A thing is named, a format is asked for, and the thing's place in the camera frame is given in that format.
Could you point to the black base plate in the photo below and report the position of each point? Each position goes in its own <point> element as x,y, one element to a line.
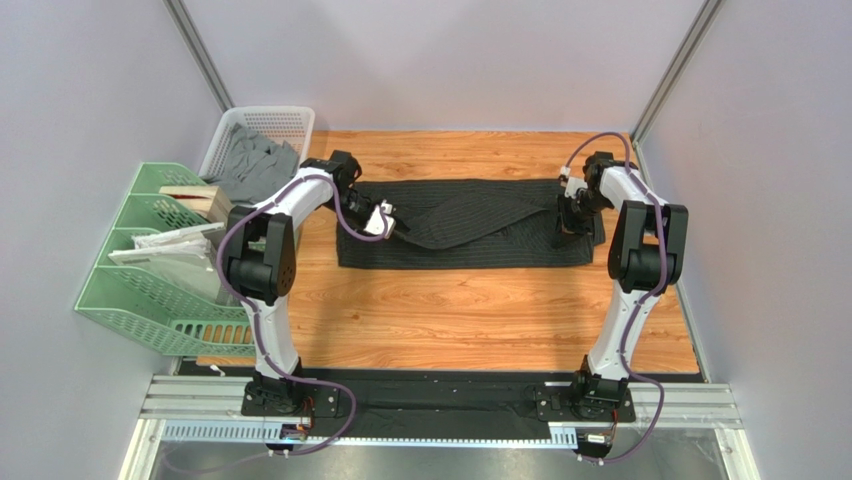
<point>432,404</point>

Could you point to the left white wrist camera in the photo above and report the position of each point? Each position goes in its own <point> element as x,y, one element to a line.
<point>381,222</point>

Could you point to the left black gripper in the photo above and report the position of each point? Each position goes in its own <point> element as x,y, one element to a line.
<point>372,206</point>

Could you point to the wooden block in rack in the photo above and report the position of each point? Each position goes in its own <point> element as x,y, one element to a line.
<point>208,201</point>

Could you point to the white plastic basket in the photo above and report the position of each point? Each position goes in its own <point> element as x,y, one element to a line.
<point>281,124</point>

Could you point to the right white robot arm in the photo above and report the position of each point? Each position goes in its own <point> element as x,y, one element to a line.
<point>646,256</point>

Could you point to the aluminium rail frame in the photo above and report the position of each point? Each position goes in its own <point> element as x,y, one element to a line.
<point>685,429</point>

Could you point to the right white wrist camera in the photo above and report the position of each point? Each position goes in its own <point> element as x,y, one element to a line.
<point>571,184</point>

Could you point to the grey shirt in basket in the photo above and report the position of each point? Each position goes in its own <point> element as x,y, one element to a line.
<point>255,167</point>

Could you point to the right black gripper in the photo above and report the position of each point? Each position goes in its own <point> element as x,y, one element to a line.
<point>570,222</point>

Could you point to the green file organizer rack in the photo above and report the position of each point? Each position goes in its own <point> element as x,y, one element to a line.
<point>145,308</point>

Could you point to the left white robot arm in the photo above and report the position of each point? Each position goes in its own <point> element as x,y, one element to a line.
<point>257,264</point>

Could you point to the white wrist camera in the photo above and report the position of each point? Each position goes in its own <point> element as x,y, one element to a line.
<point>571,184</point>
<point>381,222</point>

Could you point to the dark pinstriped long sleeve shirt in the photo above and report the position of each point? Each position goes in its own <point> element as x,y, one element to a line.
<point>470,224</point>

